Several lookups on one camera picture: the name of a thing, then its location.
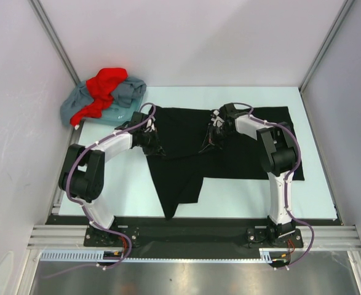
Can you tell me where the grey t shirt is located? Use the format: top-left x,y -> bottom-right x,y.
59,76 -> 148,125

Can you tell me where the right aluminium corner post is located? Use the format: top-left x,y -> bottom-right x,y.
299,0 -> 356,93

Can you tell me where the black t shirt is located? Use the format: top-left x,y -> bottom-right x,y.
143,106 -> 306,221

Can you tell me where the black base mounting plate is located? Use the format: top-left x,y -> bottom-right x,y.
45,214 -> 344,259

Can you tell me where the aluminium corner post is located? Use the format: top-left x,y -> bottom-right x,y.
28,0 -> 81,85
299,0 -> 356,93

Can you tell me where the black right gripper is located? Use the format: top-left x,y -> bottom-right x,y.
200,123 -> 236,153

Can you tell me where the aluminium frame rail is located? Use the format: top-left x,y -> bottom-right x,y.
28,225 -> 361,251

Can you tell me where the left aluminium corner post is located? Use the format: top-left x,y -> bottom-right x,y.
28,0 -> 81,85

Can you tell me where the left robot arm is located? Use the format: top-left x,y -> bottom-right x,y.
58,112 -> 165,246

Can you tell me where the red t shirt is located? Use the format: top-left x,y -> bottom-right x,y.
69,68 -> 128,127

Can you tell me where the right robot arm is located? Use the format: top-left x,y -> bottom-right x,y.
202,103 -> 301,246

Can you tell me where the grey slotted cable duct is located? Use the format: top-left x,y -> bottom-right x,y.
41,250 -> 273,264

